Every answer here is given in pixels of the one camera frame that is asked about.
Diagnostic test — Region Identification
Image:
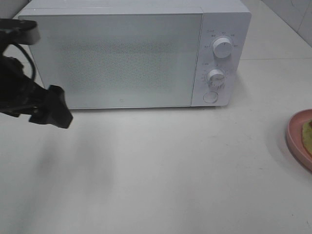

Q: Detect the white microwave oven body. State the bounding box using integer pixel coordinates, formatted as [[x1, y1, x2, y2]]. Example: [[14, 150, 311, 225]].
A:
[[18, 0, 251, 109]]

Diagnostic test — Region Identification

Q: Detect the upper white power knob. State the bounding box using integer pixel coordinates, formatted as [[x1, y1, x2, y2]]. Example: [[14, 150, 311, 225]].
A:
[[212, 36, 233, 59]]

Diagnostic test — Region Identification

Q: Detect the pink round plate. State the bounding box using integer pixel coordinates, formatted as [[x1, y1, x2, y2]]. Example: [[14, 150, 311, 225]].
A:
[[286, 109, 312, 172]]

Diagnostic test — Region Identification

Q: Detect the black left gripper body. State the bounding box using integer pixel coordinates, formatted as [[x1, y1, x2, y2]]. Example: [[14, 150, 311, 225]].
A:
[[0, 55, 46, 117]]

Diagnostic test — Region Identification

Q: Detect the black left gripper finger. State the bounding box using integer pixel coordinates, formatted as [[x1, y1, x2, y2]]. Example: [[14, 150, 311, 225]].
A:
[[29, 85, 73, 129]]

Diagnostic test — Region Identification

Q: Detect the white microwave door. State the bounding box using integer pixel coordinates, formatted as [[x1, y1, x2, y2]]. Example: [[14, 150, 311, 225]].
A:
[[27, 14, 202, 109]]

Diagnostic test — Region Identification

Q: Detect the white bread sandwich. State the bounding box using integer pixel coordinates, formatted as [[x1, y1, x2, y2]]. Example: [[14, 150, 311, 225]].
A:
[[302, 120, 312, 155]]

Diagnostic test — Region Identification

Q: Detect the round white door button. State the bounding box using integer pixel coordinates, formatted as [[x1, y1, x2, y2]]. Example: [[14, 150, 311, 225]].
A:
[[203, 91, 218, 103]]

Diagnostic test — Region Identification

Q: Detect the white timer knob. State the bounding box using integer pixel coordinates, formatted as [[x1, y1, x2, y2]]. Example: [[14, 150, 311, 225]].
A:
[[207, 69, 225, 86]]

